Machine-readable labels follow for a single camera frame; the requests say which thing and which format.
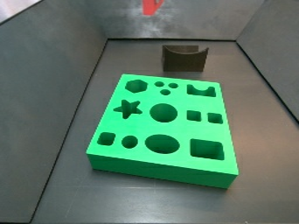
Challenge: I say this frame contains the red double-square block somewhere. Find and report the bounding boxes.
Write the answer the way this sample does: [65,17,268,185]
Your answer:
[143,0,164,16]

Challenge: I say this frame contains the green foam shape board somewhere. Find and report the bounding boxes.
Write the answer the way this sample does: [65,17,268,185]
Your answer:
[87,74,239,189]

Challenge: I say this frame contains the black curved holder stand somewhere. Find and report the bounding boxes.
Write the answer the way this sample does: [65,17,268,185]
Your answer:
[163,45,210,72]

